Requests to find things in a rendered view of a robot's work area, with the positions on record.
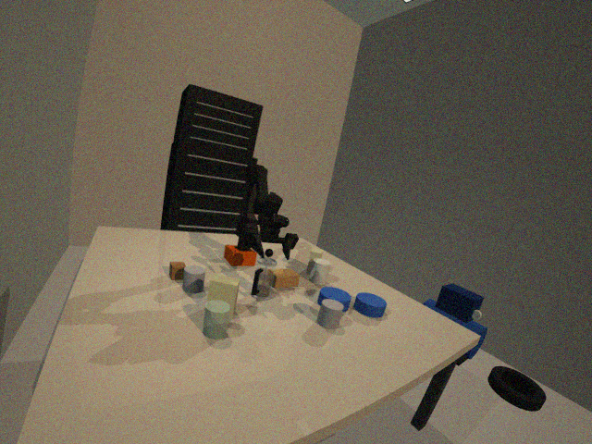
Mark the pale yellow block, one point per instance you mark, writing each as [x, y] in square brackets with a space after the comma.
[225, 289]
[315, 253]

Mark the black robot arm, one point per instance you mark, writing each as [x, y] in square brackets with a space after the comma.
[261, 203]

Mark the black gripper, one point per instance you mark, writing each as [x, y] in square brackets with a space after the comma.
[269, 235]

